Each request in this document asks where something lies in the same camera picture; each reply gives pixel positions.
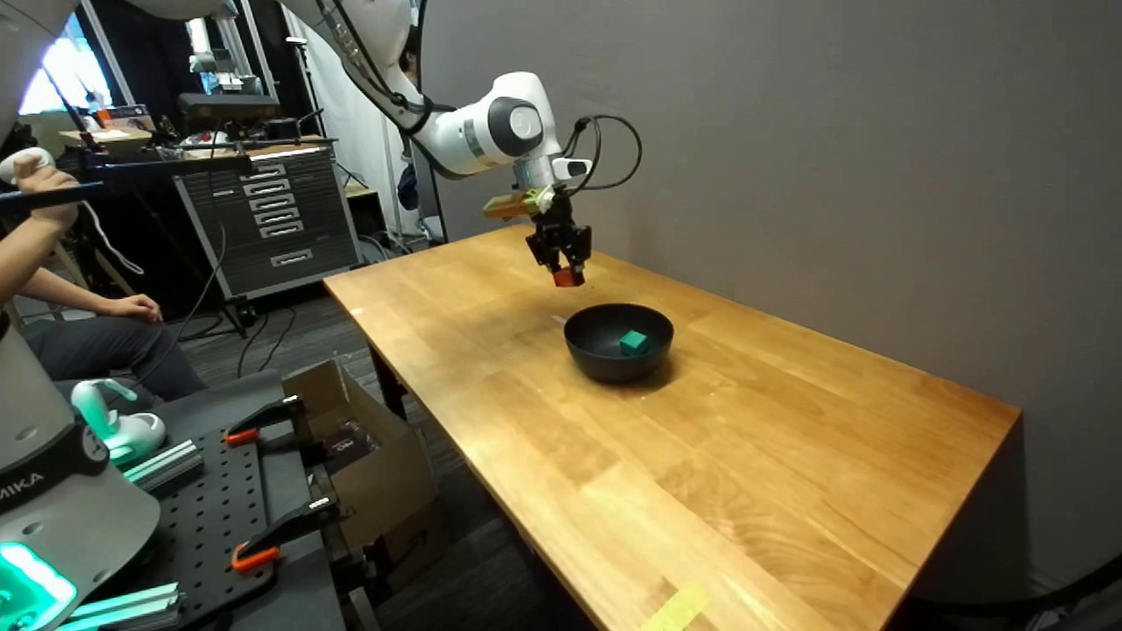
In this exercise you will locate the black box on cabinet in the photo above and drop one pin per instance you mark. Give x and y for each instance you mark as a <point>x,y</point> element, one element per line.
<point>230,114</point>

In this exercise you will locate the person right forearm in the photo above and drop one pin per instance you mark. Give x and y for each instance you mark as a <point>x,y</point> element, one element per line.
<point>23,250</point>

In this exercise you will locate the brown cardboard box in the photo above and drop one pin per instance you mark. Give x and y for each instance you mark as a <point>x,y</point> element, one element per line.
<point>369,457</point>

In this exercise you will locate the brown wrist mount plate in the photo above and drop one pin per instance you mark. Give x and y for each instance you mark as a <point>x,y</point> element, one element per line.
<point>514,207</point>

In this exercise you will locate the black bowl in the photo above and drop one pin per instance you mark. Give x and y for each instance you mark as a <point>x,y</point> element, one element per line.
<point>619,352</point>

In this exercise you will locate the person left forearm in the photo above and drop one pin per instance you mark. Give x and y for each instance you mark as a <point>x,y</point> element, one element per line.
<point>76,291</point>

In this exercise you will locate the person right hand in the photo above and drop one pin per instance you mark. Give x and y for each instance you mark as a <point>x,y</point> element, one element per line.
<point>50,196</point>

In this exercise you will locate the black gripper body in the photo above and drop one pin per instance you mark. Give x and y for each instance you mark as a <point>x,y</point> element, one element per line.
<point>555,221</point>

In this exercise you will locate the white handheld controller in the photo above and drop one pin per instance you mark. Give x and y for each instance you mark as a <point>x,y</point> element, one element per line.
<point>24,163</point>

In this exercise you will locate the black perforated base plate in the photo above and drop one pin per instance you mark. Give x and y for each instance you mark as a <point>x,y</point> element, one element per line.
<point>221,514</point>

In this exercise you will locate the green block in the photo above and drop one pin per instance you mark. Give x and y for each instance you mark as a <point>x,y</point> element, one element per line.
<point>632,341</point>

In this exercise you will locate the person dark trouser legs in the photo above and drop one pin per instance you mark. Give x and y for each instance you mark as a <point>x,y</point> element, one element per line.
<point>118,352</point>

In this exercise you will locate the aluminium extrusion rail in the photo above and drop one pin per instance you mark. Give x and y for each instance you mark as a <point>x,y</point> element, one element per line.
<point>162,464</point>
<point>118,606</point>

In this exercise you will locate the person left hand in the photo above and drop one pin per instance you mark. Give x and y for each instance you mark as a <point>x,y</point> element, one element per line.
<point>140,309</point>

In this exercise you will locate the yellow tape strip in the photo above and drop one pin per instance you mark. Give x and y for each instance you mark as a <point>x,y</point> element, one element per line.
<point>673,606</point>

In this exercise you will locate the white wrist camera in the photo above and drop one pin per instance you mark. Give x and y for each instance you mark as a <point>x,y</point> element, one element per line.
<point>570,170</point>

